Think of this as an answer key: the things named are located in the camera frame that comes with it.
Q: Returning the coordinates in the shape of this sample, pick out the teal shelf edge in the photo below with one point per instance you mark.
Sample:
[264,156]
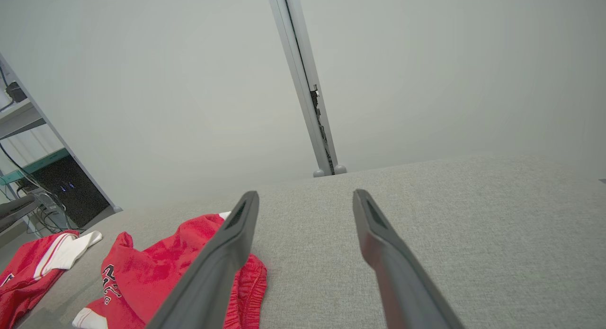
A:
[33,167]

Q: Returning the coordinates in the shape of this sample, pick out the grey metal partition post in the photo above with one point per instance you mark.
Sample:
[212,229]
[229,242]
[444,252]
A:
[310,97]

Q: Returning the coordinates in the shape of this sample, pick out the red shorts with white trim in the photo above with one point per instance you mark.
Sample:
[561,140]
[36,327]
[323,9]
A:
[151,272]

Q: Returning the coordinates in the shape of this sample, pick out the black computer case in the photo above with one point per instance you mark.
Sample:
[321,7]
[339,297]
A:
[75,191]

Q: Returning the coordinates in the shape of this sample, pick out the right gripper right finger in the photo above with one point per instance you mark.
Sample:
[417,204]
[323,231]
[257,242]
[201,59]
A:
[402,291]

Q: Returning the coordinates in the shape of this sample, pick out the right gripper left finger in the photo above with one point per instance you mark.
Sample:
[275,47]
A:
[213,281]

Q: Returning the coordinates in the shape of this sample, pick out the small black shelf adapter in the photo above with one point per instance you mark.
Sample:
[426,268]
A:
[15,92]

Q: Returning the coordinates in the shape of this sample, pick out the grey desk shelf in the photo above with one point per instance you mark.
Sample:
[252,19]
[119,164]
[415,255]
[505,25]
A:
[19,118]

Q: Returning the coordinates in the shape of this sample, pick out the red shirt with white sleeves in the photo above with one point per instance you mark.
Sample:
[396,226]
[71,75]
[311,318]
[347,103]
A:
[23,277]

